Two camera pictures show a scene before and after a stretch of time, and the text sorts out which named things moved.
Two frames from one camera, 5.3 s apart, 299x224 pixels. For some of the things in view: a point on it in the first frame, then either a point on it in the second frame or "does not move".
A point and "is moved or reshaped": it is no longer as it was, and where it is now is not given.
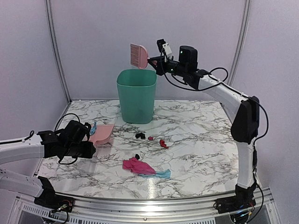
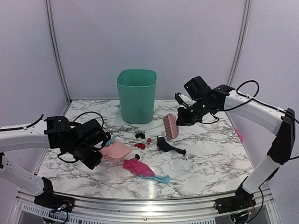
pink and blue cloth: [138, 166] does not move
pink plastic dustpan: [103, 134] is moved or reshaped
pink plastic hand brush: [138, 55] to [171, 126]
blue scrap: [93, 129] is moved or reshaped
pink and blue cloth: [166, 174] is moved or reshaped
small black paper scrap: [141, 135] does not move
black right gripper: [158, 67] to [182, 119]
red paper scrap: [162, 144] to [141, 145]
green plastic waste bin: [137, 89] does not move
